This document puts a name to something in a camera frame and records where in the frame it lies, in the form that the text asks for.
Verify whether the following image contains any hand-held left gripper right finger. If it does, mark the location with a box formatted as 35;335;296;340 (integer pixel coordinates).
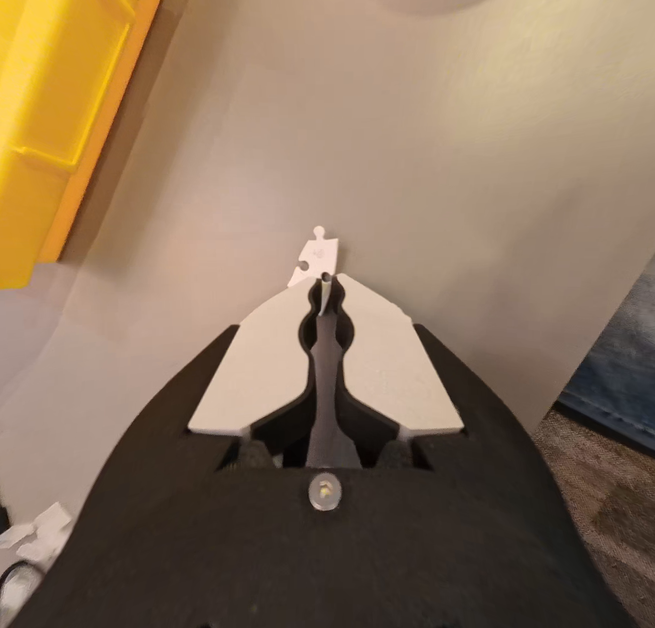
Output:
332;273;465;439

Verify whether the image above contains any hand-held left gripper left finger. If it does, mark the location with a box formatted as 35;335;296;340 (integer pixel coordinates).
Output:
187;275;323;437

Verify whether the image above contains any white puzzle piece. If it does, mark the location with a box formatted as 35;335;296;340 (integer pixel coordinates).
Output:
287;225;342;317

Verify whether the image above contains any clear plastic bag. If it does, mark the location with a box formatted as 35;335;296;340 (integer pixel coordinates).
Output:
0;501;73;608

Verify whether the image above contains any large yellow plastic bin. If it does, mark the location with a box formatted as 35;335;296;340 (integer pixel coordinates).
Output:
0;0;173;289

